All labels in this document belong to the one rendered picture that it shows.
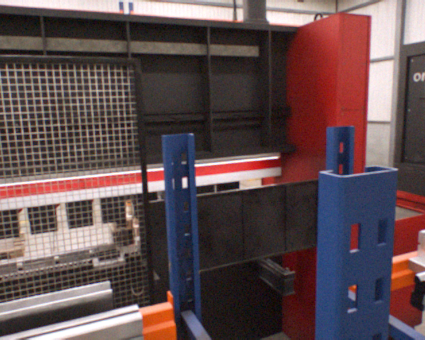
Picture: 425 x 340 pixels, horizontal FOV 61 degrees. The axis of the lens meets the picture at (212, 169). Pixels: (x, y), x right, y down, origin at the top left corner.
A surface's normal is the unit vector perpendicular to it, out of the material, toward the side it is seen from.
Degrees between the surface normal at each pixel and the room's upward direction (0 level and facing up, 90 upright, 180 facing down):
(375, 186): 90
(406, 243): 90
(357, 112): 90
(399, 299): 90
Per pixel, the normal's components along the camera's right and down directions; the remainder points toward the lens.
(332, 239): -0.92, 0.10
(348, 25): 0.41, 0.15
